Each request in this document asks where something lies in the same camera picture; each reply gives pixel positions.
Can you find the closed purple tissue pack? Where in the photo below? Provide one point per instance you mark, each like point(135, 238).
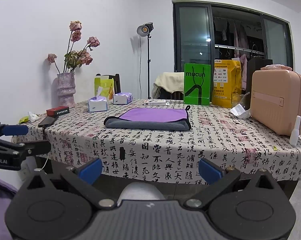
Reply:
point(122, 98)

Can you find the dried pink roses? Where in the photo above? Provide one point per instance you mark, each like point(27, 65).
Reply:
point(75, 58)

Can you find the dark wooden chair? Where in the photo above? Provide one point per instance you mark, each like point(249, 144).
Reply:
point(116, 78)

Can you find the open purple tissue pack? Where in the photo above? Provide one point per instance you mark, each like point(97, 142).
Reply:
point(98, 103)

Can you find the lime green paper box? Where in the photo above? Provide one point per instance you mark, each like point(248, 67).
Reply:
point(107, 84)

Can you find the yellow stand-up pouch bag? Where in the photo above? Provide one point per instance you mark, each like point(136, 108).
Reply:
point(227, 81)

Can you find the black smartphone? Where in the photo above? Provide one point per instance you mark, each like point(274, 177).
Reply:
point(47, 121)

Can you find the clear glass cup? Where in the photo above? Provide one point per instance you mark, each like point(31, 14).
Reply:
point(246, 101)

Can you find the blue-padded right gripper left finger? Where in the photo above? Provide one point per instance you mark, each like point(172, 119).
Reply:
point(81, 181)

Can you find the red and black small box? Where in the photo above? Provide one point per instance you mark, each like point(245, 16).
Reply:
point(57, 111)

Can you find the studio light on stand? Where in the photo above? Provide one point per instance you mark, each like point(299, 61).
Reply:
point(145, 30)

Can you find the crumpled white paper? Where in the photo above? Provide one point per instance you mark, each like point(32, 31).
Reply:
point(240, 112)

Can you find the cream cloth on chair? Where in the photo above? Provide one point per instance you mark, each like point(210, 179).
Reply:
point(170, 81)

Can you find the black framed glass door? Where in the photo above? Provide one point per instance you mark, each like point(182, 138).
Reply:
point(204, 32)

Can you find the green mucun paper bag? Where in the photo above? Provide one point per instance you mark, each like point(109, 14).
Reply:
point(197, 84)

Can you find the white flat product box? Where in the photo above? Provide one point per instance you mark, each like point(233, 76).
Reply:
point(156, 102)

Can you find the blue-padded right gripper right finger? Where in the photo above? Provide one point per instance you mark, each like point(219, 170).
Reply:
point(219, 181)

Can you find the white small bottle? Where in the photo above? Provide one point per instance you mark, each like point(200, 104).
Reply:
point(295, 132)

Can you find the pink hard suitcase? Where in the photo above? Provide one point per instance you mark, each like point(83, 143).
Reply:
point(276, 99)

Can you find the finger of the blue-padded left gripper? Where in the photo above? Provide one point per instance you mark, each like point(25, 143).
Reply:
point(14, 130)

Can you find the calligraphy print tablecloth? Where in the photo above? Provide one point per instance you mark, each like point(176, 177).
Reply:
point(168, 156)

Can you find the crumpled tissue and wrapper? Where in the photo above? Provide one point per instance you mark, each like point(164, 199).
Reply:
point(31, 117)

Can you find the pink textured vase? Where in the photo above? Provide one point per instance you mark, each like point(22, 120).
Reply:
point(66, 89)

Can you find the purple and grey towel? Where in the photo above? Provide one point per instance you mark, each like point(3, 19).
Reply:
point(166, 119)

